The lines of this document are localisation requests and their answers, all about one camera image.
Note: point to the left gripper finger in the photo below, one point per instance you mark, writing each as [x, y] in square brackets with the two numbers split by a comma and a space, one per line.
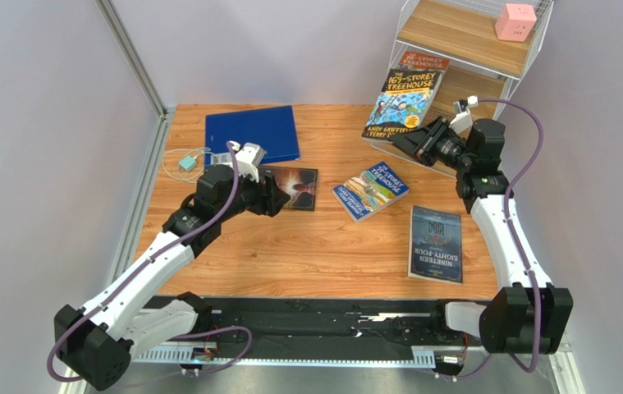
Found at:
[277, 199]
[270, 173]

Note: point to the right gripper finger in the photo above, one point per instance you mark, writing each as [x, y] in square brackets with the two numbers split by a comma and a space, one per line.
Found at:
[436, 131]
[418, 144]

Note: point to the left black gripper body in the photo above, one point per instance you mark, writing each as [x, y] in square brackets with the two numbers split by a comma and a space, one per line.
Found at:
[251, 196]

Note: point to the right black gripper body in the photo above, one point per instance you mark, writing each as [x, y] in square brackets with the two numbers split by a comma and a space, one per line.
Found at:
[420, 142]

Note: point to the black 169-Storey Treehouse book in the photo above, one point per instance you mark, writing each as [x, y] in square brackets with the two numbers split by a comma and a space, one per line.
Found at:
[403, 102]

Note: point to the blue 91-Storey Treehouse book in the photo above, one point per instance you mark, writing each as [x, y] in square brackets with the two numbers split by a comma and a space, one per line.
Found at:
[374, 189]

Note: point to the orange 78-Storey Treehouse book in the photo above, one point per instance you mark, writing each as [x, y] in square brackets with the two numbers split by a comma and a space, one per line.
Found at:
[415, 61]

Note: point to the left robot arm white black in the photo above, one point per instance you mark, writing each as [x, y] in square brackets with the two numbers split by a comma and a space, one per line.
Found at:
[99, 340]

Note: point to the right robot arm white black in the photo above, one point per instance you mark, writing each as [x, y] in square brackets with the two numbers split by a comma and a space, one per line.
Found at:
[528, 314]

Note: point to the Three Days To See book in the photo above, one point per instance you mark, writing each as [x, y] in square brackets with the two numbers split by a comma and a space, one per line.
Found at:
[299, 183]

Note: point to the blue file folder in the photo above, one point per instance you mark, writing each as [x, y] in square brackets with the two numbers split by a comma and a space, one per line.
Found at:
[273, 129]

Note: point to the Nineteen Eighty-Four book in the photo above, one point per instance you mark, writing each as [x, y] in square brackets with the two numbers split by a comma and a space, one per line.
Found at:
[435, 246]

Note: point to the pink cube power socket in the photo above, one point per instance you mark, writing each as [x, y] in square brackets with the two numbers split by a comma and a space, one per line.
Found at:
[515, 22]

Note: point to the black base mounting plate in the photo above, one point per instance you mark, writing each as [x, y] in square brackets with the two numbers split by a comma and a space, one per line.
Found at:
[327, 330]

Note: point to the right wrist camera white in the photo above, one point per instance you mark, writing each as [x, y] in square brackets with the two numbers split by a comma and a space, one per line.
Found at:
[463, 118]

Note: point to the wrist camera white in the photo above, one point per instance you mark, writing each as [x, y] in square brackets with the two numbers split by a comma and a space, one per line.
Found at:
[246, 158]
[463, 118]

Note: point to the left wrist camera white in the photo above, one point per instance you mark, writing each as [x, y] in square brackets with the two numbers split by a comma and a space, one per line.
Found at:
[246, 158]

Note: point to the teal charger with white cable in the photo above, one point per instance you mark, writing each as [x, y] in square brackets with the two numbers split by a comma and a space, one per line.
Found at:
[190, 165]

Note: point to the white wire wooden shelf rack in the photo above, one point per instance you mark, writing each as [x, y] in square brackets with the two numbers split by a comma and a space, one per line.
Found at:
[480, 62]

